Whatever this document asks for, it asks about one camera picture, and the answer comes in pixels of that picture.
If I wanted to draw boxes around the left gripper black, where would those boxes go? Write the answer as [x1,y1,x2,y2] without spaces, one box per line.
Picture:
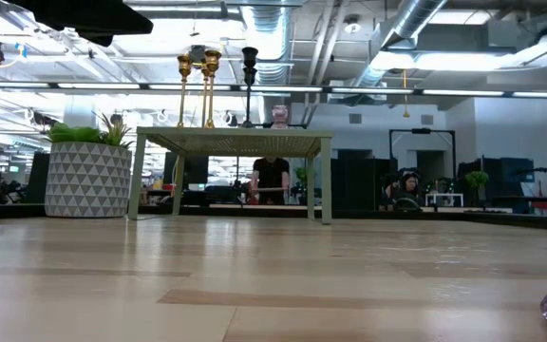
[7,0,155,48]

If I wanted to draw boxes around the succulent in triangle-pattern pot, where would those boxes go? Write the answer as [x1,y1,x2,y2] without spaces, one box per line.
[44,112,134,219]

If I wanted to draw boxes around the green perforated metal shelf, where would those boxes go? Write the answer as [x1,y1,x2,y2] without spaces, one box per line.
[128,125,334,225]

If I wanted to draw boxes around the person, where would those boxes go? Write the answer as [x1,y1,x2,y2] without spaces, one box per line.
[249,156,292,206]
[384,168,423,211]

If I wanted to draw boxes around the small white table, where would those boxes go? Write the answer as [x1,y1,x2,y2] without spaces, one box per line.
[426,191,464,208]

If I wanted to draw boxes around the small green background plant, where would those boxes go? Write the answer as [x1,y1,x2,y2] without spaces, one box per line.
[464,169,491,209]

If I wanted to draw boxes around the black background workstation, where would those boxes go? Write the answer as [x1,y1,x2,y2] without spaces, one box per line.
[457,155,547,215]

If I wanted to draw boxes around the silver ventilation duct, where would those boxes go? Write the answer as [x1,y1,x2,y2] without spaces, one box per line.
[353,0,448,89]
[240,4,296,124]

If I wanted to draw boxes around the black gantry frame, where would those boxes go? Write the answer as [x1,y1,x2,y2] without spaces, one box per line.
[387,126,458,181]

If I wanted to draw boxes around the black aluminium rig frame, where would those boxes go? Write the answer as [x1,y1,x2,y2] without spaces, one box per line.
[0,201,547,233]

